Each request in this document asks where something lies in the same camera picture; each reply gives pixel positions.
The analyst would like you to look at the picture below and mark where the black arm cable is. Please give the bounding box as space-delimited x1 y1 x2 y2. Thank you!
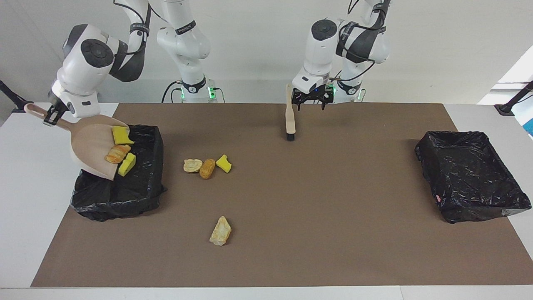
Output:
113 0 151 57
331 0 393 82

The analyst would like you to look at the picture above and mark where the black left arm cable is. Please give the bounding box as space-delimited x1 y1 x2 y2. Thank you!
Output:
331 0 393 82

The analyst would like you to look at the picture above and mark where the black base cable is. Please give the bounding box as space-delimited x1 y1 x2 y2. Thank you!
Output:
162 81 184 103

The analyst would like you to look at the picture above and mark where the black-bagged bin with pink spot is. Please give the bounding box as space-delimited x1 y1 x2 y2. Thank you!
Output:
415 130 532 224

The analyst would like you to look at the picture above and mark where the orange toasted croissant piece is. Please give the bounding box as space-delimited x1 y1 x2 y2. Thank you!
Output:
105 144 132 164

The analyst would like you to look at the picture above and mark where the brown bread roll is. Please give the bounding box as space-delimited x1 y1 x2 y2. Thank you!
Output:
199 158 217 180

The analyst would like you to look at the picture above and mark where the beige brush with black bristles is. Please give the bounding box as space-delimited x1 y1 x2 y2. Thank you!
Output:
285 85 296 141

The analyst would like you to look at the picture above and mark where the beige plastic dustpan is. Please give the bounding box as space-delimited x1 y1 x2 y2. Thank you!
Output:
24 103 130 181

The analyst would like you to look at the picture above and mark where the bin lined with black bag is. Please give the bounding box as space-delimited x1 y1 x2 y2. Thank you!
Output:
70 124 168 222

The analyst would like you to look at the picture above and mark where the brown table mat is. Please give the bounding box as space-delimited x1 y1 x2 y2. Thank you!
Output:
30 103 533 288

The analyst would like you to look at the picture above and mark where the pale crusty bread chunk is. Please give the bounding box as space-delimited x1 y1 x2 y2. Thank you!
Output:
209 215 232 247

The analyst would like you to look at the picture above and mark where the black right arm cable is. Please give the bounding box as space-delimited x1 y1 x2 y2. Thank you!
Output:
113 0 151 57

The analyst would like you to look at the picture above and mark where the yellow sponge piece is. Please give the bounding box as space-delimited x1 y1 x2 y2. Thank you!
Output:
112 126 135 145
215 154 232 173
118 152 137 177

